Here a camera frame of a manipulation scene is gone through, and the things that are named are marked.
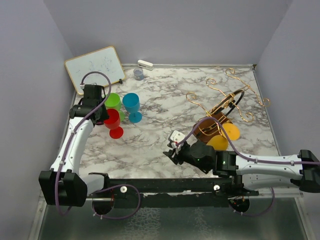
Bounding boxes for red wine glass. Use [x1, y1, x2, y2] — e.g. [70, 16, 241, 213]
[103, 108, 124, 139]

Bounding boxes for green wine glass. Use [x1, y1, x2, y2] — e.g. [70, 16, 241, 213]
[104, 92, 125, 122]

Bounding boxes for blue wine glass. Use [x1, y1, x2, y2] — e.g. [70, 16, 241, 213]
[122, 93, 142, 124]

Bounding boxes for yellow wine glass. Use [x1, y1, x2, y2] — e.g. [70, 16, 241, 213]
[206, 123, 240, 151]

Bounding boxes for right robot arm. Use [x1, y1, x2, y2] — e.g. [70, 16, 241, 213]
[164, 141, 320, 196]

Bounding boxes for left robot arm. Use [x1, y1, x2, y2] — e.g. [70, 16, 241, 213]
[38, 84, 111, 207]

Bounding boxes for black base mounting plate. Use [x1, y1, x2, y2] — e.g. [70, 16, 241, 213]
[89, 172, 259, 209]

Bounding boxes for white whiteboard eraser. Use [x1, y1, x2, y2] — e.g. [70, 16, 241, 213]
[137, 59, 154, 71]

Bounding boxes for gold wire wine glass rack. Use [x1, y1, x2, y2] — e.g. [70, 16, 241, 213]
[185, 68, 271, 143]

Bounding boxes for small whiteboard with wooden frame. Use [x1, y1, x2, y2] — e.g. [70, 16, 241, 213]
[64, 46, 126, 96]

